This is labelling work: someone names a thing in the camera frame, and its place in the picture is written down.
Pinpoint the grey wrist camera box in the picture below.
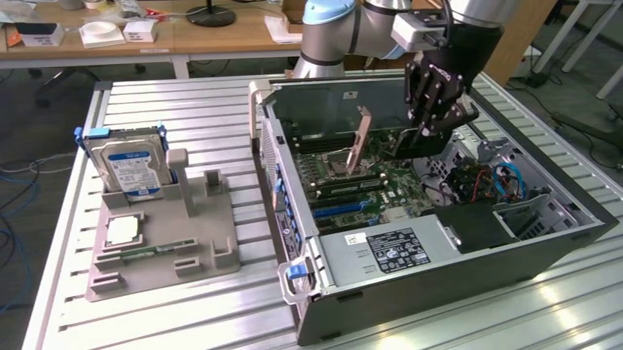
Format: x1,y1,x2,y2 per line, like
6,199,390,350
391,12,453,51

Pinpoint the wooden cabinet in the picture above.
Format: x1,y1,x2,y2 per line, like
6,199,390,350
421,0,561,87

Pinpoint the RAM stick with black chips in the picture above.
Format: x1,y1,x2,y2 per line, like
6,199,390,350
315,174,386,196

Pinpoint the blue wire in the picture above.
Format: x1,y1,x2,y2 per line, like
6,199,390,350
491,163,532,201

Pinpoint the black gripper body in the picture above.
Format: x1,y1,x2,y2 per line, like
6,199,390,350
419,22,505,94

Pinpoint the black open PC case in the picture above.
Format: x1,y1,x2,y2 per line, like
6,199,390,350
247,71,620,346

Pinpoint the grey power supply unit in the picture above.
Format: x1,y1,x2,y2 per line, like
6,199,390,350
305,213,462,289

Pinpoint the white round holder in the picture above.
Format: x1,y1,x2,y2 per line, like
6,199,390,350
78,20,127,49

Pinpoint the black RAM slot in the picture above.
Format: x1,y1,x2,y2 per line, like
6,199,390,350
294,139,359,154
290,130,361,144

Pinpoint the green motherboard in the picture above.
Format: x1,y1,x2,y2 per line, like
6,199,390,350
281,120,442,236

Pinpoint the hard disk in blue caddy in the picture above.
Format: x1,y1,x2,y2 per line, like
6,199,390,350
74,122,171,203

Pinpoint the metal socket cover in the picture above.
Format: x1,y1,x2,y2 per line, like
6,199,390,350
370,133,398,171

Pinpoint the black lamp base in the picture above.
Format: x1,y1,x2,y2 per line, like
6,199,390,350
186,0,238,28

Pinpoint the grey disk bay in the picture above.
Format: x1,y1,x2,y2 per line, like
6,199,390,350
491,192,584,244

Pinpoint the blue floor cable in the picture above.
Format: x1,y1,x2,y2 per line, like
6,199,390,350
0,173,43,314

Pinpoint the white box with black lid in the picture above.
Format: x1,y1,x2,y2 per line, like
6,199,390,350
13,22,67,47

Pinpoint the black camera cable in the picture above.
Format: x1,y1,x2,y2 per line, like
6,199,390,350
439,0,457,48

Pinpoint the white labelled box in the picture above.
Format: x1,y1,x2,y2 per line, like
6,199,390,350
122,20,161,44

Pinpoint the green RAM stick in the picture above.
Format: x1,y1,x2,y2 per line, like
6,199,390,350
119,242,197,262

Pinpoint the black chair base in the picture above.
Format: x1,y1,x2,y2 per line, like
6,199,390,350
552,96,623,149
27,63,149,109

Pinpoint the perforated metal drive cage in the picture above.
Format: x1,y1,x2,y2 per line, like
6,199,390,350
411,123,494,190

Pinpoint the grey parts rack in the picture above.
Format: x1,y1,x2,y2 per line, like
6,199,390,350
85,147,243,303

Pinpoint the silver CPU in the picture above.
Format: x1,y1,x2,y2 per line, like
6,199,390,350
106,215,141,246

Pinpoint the graphics card with metal bracket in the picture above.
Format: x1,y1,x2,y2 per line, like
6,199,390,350
346,104,455,176

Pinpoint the black floor adapter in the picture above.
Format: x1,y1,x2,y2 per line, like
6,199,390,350
525,71,550,89

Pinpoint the white table frame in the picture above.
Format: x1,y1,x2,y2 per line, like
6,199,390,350
530,0,623,100

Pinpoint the white paper box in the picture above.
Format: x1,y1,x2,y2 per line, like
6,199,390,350
265,15,306,44

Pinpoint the black plastic cover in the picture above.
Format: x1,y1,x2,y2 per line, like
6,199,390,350
419,202,521,255

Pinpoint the wooden desk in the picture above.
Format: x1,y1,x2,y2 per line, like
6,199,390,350
173,0,442,79
0,0,175,70

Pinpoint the red wire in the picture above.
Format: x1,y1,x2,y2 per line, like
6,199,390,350
474,168,489,202

